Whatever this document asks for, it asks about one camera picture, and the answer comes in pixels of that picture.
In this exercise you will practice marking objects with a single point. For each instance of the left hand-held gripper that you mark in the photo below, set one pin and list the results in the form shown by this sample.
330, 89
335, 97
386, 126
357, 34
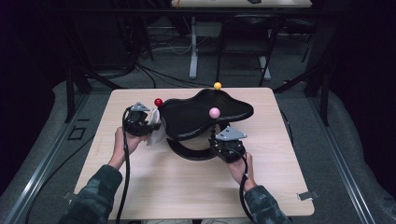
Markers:
137, 123

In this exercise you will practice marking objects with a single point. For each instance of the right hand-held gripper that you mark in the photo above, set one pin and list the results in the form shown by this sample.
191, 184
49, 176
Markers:
229, 149

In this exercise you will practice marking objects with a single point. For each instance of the beige cloth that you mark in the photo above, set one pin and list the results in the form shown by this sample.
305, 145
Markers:
155, 137

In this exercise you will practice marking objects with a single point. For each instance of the red ball knob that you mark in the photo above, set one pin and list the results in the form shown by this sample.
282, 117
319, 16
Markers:
158, 102

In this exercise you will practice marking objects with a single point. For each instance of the black tray base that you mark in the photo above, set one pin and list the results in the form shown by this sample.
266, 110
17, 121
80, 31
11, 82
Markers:
190, 154

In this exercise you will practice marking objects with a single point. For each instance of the pink ball knob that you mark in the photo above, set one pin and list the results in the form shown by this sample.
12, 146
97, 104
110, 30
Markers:
214, 112

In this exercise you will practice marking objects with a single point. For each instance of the black wavy tray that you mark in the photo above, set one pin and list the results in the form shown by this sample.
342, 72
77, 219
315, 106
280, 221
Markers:
193, 115

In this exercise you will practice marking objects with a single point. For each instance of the yellow ball knob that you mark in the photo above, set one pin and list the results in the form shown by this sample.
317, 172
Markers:
217, 85

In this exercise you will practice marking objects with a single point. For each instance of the person's left hand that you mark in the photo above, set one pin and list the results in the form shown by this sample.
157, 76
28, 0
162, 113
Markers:
124, 146

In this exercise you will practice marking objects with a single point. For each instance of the person's right hand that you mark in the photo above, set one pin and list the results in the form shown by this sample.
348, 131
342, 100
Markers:
244, 172

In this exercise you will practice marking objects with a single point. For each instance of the square floor socket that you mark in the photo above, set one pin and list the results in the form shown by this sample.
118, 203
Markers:
77, 133

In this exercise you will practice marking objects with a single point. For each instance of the black metal stand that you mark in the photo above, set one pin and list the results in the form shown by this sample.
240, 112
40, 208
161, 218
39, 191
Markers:
70, 93
324, 99

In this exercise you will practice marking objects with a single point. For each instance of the white table leg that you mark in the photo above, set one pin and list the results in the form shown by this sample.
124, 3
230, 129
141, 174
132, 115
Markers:
193, 56

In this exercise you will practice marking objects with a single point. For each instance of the black chair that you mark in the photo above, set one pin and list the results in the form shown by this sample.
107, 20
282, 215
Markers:
249, 21

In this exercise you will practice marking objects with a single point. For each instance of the small black device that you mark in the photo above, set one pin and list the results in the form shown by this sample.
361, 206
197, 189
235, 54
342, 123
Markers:
254, 1

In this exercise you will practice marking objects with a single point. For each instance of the metal table bracket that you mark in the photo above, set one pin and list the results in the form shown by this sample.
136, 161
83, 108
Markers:
68, 196
307, 195

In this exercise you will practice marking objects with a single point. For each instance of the metal floor rail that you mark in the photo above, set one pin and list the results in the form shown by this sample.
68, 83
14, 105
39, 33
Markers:
34, 186
342, 174

